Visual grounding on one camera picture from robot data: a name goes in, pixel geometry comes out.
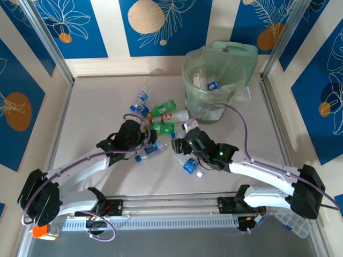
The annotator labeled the green plastic bottle yellow cap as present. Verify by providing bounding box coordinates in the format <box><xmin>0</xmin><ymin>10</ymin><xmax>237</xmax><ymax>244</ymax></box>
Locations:
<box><xmin>148</xmin><ymin>122</ymin><xmax>175</xmax><ymax>134</ymax></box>

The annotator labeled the clear bottle red label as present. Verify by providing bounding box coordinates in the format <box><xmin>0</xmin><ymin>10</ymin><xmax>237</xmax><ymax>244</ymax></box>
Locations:
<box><xmin>148</xmin><ymin>109</ymin><xmax>190</xmax><ymax>124</ymax></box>

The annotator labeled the blue-capped clear bottle blue label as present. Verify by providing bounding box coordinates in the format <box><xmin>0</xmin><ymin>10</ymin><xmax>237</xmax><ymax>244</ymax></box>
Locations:
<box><xmin>206</xmin><ymin>79</ymin><xmax>221</xmax><ymax>91</ymax></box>

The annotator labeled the transparent plastic waste bin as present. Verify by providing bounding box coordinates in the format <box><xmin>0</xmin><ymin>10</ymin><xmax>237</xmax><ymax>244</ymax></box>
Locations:
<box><xmin>182</xmin><ymin>45</ymin><xmax>248</xmax><ymax>125</ymax></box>

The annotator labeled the green plastic bin liner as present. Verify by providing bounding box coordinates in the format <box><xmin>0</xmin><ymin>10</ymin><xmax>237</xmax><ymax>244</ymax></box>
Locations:
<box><xmin>182</xmin><ymin>44</ymin><xmax>248</xmax><ymax>107</ymax></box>

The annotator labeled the green bin lid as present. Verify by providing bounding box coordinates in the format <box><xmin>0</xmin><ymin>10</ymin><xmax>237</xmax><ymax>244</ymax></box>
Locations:
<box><xmin>208</xmin><ymin>40</ymin><xmax>259</xmax><ymax>87</ymax></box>

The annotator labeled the white-capped clear bottle blue label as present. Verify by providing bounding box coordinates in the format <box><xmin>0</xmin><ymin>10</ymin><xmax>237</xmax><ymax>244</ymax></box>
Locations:
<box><xmin>173</xmin><ymin>154</ymin><xmax>205</xmax><ymax>178</ymax></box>

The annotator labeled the blue-capped bottle dark blue label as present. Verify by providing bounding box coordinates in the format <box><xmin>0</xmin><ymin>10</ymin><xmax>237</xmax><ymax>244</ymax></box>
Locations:
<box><xmin>129</xmin><ymin>103</ymin><xmax>151</xmax><ymax>118</ymax></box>

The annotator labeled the green bottle with white sticker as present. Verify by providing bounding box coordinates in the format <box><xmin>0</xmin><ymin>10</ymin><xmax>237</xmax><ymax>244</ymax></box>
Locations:
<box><xmin>146</xmin><ymin>99</ymin><xmax>177</xmax><ymax>118</ymax></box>

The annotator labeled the small clear bottle blue label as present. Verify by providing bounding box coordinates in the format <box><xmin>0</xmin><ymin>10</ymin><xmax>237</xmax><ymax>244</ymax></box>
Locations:
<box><xmin>135</xmin><ymin>88</ymin><xmax>150</xmax><ymax>104</ymax></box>

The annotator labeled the small clear plastic box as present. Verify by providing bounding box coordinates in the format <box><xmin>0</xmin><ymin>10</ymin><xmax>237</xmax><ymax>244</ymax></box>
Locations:
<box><xmin>235</xmin><ymin>86</ymin><xmax>252</xmax><ymax>101</ymax></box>

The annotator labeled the clear compartment organizer box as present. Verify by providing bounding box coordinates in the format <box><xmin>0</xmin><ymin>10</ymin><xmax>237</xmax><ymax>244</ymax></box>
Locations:
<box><xmin>275</xmin><ymin>210</ymin><xmax>313</xmax><ymax>239</ymax></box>

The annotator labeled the orange-capped jar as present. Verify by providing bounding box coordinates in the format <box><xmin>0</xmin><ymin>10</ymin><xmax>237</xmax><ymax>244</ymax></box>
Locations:
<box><xmin>32</xmin><ymin>224</ymin><xmax>59</xmax><ymax>241</ymax></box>

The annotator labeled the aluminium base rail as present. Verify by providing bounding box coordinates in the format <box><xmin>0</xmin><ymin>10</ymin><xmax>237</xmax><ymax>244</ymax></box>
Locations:
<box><xmin>26</xmin><ymin>191</ymin><xmax>318</xmax><ymax>218</ymax></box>

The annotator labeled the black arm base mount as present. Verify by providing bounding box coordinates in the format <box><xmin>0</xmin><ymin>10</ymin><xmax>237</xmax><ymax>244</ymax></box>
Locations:
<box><xmin>103</xmin><ymin>199</ymin><xmax>124</xmax><ymax>216</ymax></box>
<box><xmin>217</xmin><ymin>196</ymin><xmax>269</xmax><ymax>215</ymax></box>

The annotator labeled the aluminium side rail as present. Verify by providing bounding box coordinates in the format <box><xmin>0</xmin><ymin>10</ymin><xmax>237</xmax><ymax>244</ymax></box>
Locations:
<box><xmin>39</xmin><ymin>79</ymin><xmax>76</xmax><ymax>199</ymax></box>
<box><xmin>257</xmin><ymin>74</ymin><xmax>306</xmax><ymax>193</ymax></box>

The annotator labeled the grey slotted cable duct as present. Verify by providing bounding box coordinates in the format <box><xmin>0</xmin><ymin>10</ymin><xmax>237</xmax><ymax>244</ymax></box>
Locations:
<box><xmin>62</xmin><ymin>216</ymin><xmax>240</xmax><ymax>230</ymax></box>

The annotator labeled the aluminium frame post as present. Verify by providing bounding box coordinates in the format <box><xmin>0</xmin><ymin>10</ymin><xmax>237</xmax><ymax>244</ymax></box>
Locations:
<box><xmin>262</xmin><ymin>0</ymin><xmax>313</xmax><ymax>80</ymax></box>
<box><xmin>18</xmin><ymin>0</ymin><xmax>75</xmax><ymax>85</ymax></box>

